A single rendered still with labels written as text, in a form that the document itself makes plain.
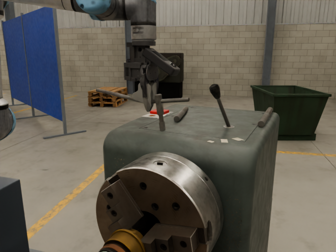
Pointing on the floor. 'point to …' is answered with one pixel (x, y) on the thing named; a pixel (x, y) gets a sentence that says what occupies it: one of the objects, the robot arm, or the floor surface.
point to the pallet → (105, 100)
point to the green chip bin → (292, 109)
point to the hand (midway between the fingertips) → (150, 107)
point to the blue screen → (36, 64)
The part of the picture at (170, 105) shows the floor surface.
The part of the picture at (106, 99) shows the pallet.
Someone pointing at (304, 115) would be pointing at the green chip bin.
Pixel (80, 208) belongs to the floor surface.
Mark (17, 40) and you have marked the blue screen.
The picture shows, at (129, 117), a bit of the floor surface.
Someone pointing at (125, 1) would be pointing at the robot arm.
